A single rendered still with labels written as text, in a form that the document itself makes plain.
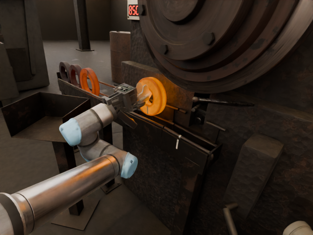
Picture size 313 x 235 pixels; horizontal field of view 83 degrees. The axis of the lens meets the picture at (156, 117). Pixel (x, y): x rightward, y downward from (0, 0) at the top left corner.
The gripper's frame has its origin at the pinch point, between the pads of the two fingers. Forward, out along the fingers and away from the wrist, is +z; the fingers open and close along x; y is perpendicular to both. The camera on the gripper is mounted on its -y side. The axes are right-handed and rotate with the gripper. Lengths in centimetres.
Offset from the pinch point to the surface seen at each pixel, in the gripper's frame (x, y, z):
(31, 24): 271, 9, 30
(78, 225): 21, -68, -51
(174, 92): -8.6, 0.1, 5.4
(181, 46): -23.0, 22.8, -7.3
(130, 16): 23.9, 24.0, 15.4
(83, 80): 57, -8, -4
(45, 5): 979, 7, 276
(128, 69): 21.4, 3.1, 6.2
